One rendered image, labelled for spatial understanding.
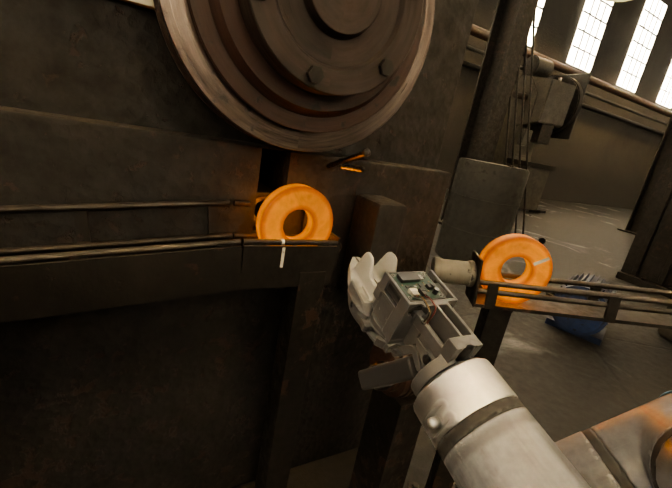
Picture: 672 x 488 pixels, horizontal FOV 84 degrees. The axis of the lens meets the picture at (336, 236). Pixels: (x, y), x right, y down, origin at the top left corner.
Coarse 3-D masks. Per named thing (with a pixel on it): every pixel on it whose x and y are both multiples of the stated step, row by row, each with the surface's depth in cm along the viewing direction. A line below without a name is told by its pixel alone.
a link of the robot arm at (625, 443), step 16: (656, 400) 37; (624, 416) 38; (640, 416) 36; (656, 416) 35; (592, 432) 38; (608, 432) 37; (624, 432) 36; (640, 432) 35; (656, 432) 33; (608, 448) 35; (624, 448) 35; (640, 448) 34; (656, 448) 32; (608, 464) 35; (624, 464) 34; (640, 464) 34; (656, 464) 31; (624, 480) 34; (640, 480) 33; (656, 480) 31
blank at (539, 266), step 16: (496, 240) 82; (512, 240) 80; (528, 240) 79; (480, 256) 83; (496, 256) 81; (512, 256) 81; (528, 256) 80; (544, 256) 80; (496, 272) 82; (528, 272) 83; (544, 272) 81; (512, 288) 82
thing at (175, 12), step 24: (168, 0) 50; (432, 0) 68; (168, 24) 51; (192, 24) 52; (432, 24) 70; (192, 48) 53; (192, 72) 54; (216, 72) 55; (216, 96) 57; (240, 120) 59; (264, 120) 61; (384, 120) 72; (288, 144) 64; (312, 144) 66; (336, 144) 68
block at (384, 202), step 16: (368, 208) 80; (384, 208) 78; (400, 208) 80; (352, 224) 86; (368, 224) 80; (384, 224) 79; (400, 224) 81; (352, 240) 86; (368, 240) 80; (384, 240) 80; (352, 256) 85
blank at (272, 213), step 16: (272, 192) 71; (288, 192) 70; (304, 192) 71; (272, 208) 69; (288, 208) 71; (304, 208) 72; (320, 208) 74; (256, 224) 71; (272, 224) 70; (320, 224) 75
